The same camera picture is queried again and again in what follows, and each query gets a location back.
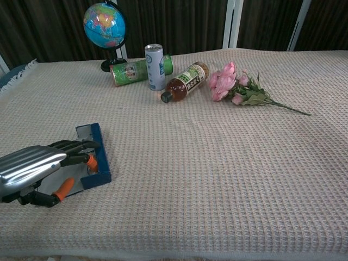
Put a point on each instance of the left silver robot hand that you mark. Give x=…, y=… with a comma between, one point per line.
x=27, y=166

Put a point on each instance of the dark blue floral glasses case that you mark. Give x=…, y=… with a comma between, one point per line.
x=102, y=152

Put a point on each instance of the green cylindrical snack tube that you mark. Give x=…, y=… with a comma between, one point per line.
x=127, y=72

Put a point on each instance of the white tall beverage can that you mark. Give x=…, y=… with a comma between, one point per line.
x=154, y=68

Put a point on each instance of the blue globe on black stand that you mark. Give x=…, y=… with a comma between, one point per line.
x=104, y=24

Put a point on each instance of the amber tea bottle green label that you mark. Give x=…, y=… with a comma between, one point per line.
x=187, y=81

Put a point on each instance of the dark brown curtain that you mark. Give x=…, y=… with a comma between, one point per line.
x=176, y=21

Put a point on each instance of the pink artificial flower bouquet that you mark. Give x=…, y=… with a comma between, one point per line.
x=223, y=81

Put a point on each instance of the white metal frame post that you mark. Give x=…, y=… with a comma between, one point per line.
x=2, y=65
x=232, y=24
x=122, y=51
x=297, y=27

